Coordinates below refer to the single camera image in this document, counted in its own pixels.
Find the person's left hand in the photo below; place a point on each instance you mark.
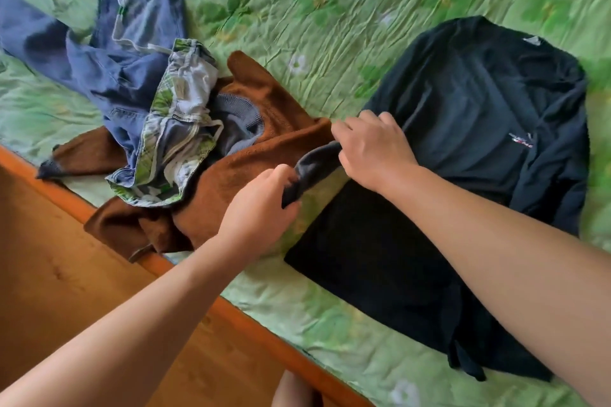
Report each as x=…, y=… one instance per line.
x=258, y=216

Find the person's right hand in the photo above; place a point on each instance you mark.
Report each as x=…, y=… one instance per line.
x=377, y=149

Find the person's right forearm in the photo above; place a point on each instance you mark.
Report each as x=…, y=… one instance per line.
x=501, y=249

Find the dark navy clothes pile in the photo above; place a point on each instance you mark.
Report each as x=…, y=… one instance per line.
x=453, y=111

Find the brown fleece garment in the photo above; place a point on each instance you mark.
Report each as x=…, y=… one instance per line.
x=267, y=101

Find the wooden bed frame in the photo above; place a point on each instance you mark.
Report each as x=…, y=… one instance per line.
x=253, y=328

